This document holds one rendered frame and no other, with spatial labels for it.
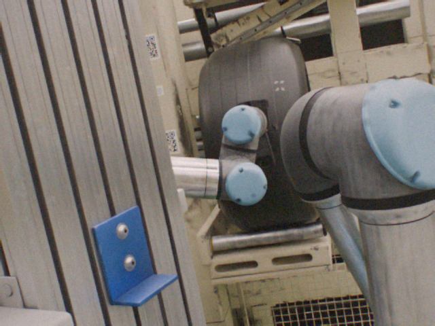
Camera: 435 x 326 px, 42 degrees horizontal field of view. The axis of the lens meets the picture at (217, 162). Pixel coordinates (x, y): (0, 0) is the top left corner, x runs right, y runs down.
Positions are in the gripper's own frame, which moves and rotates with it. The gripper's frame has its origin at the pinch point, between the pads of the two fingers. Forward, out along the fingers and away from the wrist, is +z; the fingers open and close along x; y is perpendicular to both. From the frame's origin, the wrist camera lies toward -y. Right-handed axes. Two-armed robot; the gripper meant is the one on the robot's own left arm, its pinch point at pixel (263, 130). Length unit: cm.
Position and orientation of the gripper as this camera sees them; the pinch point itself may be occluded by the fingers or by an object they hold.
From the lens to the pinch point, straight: 149.1
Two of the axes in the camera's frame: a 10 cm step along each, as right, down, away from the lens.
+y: -1.8, -9.8, -0.4
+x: -9.6, 1.7, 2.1
